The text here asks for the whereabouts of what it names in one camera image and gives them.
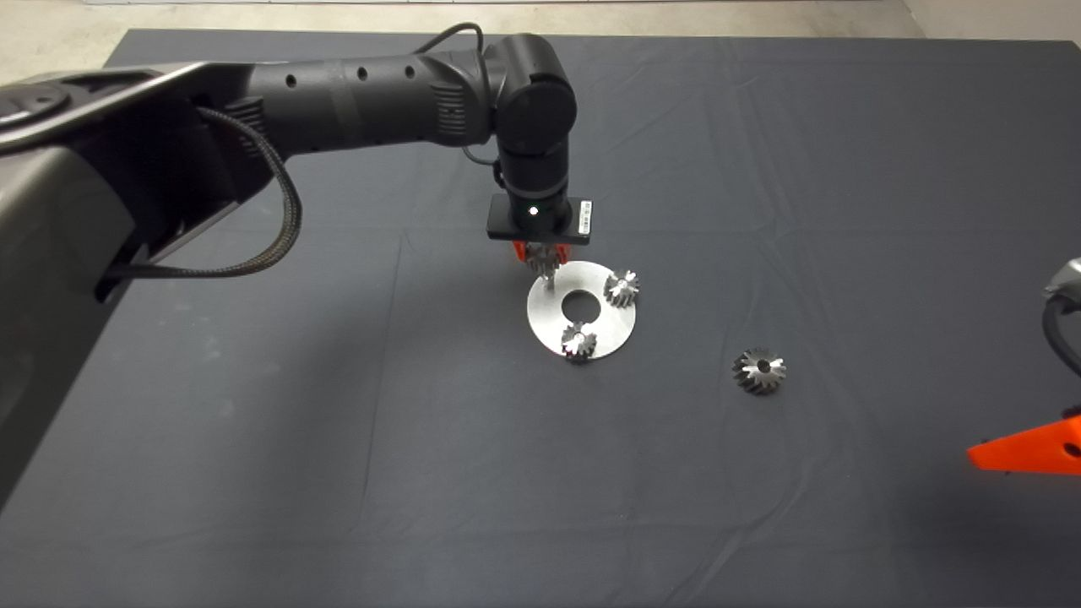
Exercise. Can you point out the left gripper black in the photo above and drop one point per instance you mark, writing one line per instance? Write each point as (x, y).
(581, 221)

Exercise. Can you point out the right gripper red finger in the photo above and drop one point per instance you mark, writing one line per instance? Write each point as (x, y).
(1039, 447)

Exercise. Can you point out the white spur gear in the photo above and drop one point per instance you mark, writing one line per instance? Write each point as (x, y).
(542, 263)

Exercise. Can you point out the large steel gear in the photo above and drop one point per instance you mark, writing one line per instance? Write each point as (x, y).
(746, 376)

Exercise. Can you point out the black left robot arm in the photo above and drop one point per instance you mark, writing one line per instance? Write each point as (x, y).
(355, 93)

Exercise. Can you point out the small steel gear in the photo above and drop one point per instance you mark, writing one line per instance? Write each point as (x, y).
(579, 344)
(621, 290)

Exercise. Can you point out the round metal plate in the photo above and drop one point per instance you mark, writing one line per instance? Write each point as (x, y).
(616, 329)

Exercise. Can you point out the dark grey table cloth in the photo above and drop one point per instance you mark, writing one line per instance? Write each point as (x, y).
(760, 127)

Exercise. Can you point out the right grey camera box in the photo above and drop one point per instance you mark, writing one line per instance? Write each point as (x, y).
(1068, 277)

